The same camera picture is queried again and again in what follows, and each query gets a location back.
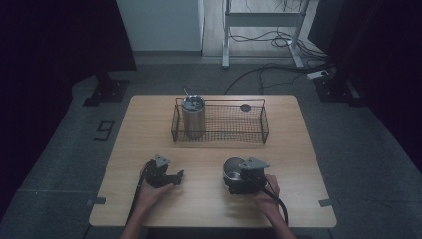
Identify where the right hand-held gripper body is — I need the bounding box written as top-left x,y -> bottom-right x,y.
227,156 -> 271,195

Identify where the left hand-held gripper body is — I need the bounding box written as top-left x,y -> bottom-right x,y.
144,153 -> 174,189

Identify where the wire mesh basket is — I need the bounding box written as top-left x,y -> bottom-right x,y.
170,97 -> 270,145

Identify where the tall steel tumbler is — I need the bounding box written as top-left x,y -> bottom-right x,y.
181,94 -> 207,139

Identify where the person's left hand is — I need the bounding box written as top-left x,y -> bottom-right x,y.
137,162 -> 177,209

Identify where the person's right hand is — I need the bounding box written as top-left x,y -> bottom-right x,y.
251,174 -> 282,217

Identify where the wooden table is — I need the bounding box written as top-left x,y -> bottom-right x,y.
89,95 -> 337,229

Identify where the black stand base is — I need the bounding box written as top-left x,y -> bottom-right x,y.
82,71 -> 130,108
313,73 -> 367,108

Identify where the white power strip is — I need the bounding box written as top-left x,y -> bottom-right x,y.
305,69 -> 330,81

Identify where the white cabinet panel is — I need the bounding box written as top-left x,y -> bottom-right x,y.
116,0 -> 205,53

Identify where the dark curtain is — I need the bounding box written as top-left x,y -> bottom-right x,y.
0,0 -> 138,213
307,0 -> 422,173

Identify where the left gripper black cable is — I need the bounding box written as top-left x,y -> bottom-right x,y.
126,165 -> 149,225

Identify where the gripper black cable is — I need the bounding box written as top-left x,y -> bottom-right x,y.
126,165 -> 149,225
247,175 -> 289,227

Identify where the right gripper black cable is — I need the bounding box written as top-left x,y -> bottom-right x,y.
247,175 -> 289,227

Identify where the long black floor cable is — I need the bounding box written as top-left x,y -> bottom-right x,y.
223,62 -> 334,96

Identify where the tangle of floor cables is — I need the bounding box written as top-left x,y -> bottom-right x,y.
228,29 -> 332,62

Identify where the white desk frame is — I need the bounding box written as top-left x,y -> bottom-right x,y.
221,0 -> 312,70

